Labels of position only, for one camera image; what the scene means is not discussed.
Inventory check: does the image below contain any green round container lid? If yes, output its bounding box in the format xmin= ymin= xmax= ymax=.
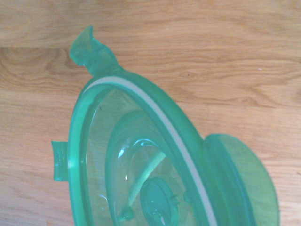
xmin=51 ymin=25 xmax=282 ymax=226

